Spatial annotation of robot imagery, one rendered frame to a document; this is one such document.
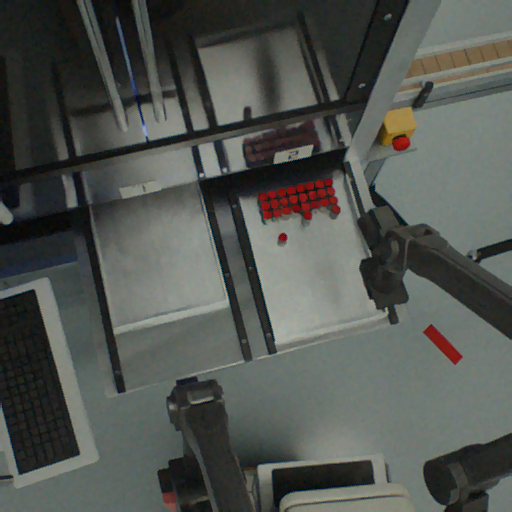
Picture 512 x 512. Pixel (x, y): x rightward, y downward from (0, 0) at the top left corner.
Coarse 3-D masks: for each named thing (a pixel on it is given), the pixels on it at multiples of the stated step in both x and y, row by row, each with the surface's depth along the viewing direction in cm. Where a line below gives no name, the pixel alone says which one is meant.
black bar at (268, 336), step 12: (228, 192) 166; (240, 216) 165; (240, 228) 164; (240, 240) 163; (252, 264) 162; (252, 276) 161; (252, 288) 161; (264, 312) 159; (264, 324) 158; (264, 336) 158
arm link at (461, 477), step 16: (480, 448) 110; (496, 448) 106; (432, 464) 118; (448, 464) 113; (464, 464) 113; (480, 464) 110; (496, 464) 106; (432, 480) 119; (448, 480) 114; (464, 480) 113; (480, 480) 110; (496, 480) 118; (432, 496) 119; (448, 496) 115
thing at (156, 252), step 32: (160, 192) 167; (192, 192) 168; (96, 224) 165; (128, 224) 165; (160, 224) 165; (192, 224) 166; (128, 256) 163; (160, 256) 163; (192, 256) 164; (128, 288) 161; (160, 288) 161; (192, 288) 162; (224, 288) 159; (128, 320) 159
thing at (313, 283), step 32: (352, 192) 166; (256, 224) 166; (288, 224) 167; (320, 224) 167; (352, 224) 167; (256, 256) 164; (288, 256) 165; (320, 256) 165; (352, 256) 165; (288, 288) 163; (320, 288) 163; (352, 288) 163; (288, 320) 161; (320, 320) 161; (352, 320) 158
